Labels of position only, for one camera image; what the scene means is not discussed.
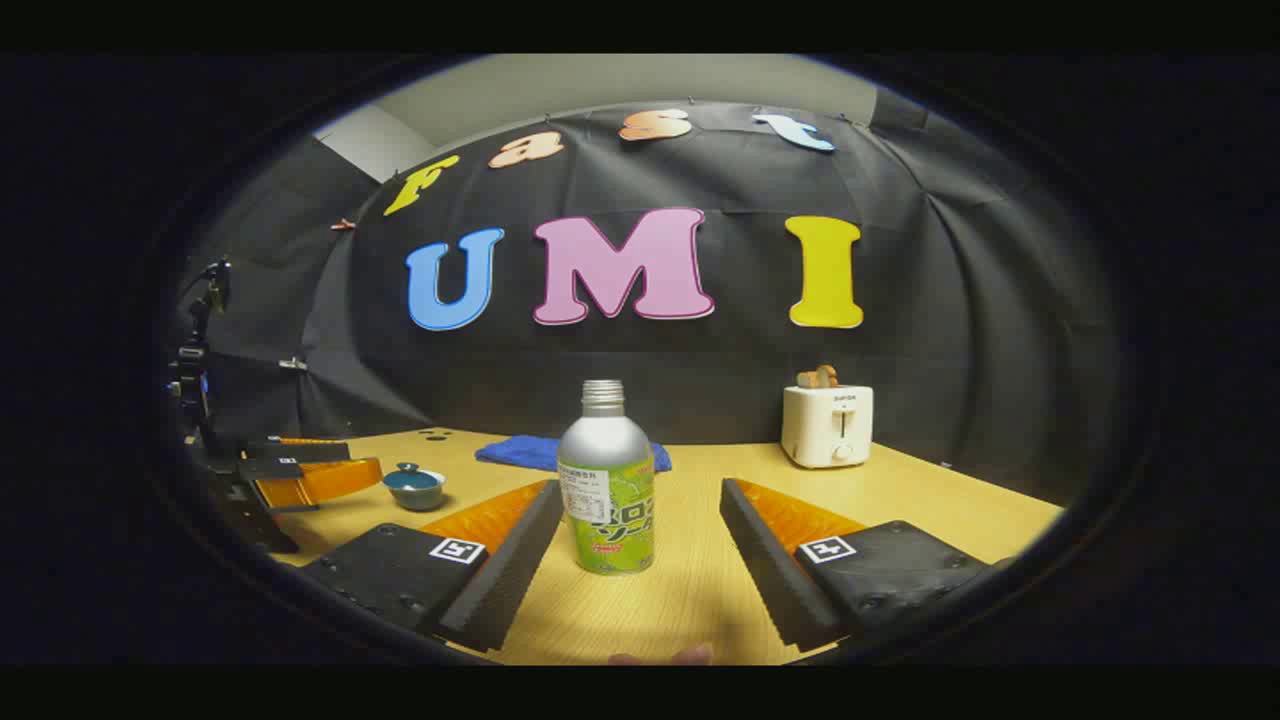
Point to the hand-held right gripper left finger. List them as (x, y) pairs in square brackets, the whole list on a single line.
[(510, 570)]

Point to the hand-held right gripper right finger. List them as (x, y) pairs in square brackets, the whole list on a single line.
[(770, 570)]

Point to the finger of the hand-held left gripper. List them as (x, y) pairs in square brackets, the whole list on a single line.
[(330, 480), (310, 452)]

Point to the teal teacup lid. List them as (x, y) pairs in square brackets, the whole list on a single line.
[(412, 481)]

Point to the teal white teacup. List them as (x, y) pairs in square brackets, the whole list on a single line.
[(415, 500)]

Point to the silver green water bottle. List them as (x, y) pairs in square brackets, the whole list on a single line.
[(605, 450)]

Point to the blue towel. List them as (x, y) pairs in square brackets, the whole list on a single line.
[(515, 452)]

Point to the white toaster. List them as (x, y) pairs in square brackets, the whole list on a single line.
[(815, 430)]

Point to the bread slice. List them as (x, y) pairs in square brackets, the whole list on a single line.
[(815, 378)]

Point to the black backdrop cloth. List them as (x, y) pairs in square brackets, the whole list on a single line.
[(700, 370)]

